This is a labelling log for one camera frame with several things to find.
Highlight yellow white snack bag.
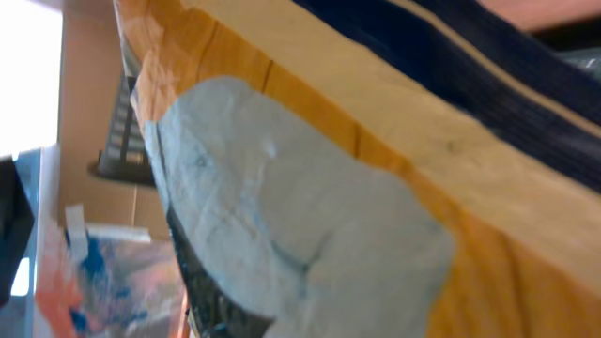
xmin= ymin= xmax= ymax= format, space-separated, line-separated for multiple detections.
xmin=116 ymin=1 xmax=600 ymax=337

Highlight brown cardboard box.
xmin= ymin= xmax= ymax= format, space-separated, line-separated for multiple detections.
xmin=58 ymin=10 xmax=169 ymax=240

